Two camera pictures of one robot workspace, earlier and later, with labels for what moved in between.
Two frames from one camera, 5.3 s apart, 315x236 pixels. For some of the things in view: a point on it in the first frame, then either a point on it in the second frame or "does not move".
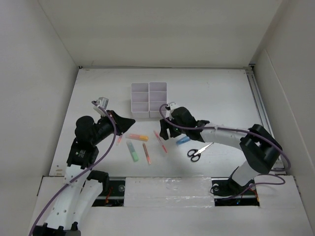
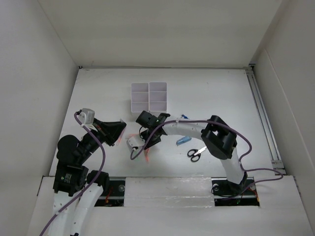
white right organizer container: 157,97 does not move
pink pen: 119,140 does not move
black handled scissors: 195,154 does not move
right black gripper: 164,125 to 150,143
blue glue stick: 182,140 does not move
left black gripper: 121,124 to 110,131
